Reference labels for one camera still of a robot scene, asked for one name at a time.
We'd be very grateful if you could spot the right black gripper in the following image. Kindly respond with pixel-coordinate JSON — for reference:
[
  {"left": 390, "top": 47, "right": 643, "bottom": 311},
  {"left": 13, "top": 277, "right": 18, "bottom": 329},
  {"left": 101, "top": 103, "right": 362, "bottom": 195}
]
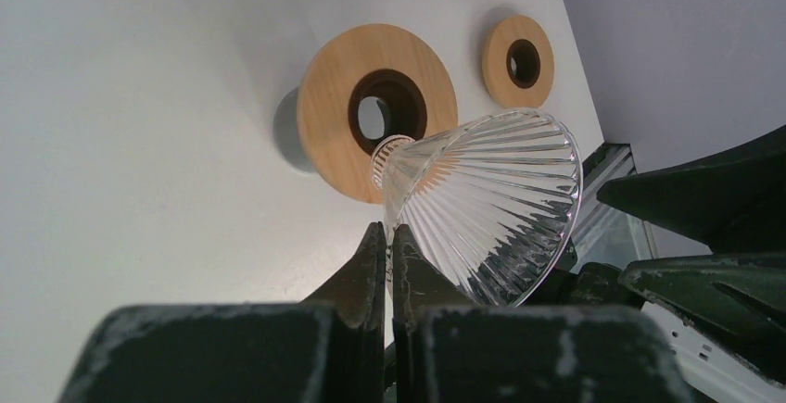
[{"left": 527, "top": 127, "right": 785, "bottom": 383}]

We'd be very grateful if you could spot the grey glass carafe brown band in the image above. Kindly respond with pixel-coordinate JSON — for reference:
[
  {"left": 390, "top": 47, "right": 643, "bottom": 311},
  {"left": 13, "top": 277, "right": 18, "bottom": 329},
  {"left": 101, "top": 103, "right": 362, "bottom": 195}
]
[{"left": 273, "top": 87, "right": 315, "bottom": 174}]

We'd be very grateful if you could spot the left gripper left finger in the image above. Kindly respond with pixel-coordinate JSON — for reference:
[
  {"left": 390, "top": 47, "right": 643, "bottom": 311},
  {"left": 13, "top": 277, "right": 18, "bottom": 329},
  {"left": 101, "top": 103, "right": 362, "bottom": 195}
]
[{"left": 302, "top": 222, "right": 387, "bottom": 402}]

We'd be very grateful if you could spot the wooden dripper ring holder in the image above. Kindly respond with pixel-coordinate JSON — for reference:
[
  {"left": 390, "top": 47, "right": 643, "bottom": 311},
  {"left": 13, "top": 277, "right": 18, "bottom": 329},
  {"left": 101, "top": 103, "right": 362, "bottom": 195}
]
[{"left": 297, "top": 23, "right": 459, "bottom": 204}]

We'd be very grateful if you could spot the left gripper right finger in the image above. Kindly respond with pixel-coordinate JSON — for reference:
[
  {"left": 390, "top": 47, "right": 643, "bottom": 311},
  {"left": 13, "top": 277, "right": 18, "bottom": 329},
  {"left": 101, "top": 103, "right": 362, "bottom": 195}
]
[{"left": 389, "top": 224, "right": 475, "bottom": 402}]

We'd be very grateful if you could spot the clear glass dripper cone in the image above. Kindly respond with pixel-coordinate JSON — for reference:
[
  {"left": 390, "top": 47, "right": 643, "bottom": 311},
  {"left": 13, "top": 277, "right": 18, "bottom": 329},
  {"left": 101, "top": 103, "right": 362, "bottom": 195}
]
[{"left": 371, "top": 108, "right": 583, "bottom": 307}]

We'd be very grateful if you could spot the right aluminium frame post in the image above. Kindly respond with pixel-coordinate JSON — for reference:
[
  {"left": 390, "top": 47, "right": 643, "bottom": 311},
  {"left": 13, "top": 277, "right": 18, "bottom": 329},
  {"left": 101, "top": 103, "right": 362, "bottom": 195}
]
[{"left": 567, "top": 142, "right": 661, "bottom": 272}]

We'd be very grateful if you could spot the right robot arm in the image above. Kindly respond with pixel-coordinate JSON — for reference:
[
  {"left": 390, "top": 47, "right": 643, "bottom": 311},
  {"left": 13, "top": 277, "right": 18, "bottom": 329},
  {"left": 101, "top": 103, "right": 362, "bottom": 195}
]
[{"left": 530, "top": 128, "right": 785, "bottom": 402}]

